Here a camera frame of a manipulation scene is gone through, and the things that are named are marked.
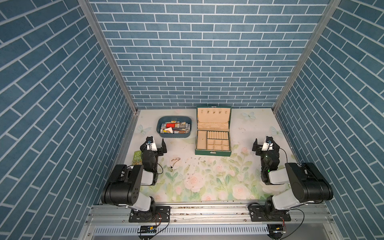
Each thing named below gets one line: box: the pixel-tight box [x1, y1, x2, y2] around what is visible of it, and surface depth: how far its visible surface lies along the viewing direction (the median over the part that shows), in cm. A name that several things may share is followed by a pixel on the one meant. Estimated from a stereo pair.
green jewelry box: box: [195, 105, 232, 157], surface depth 100 cm
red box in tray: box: [165, 123, 176, 128], surface depth 110 cm
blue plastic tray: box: [156, 116, 192, 138], surface depth 108 cm
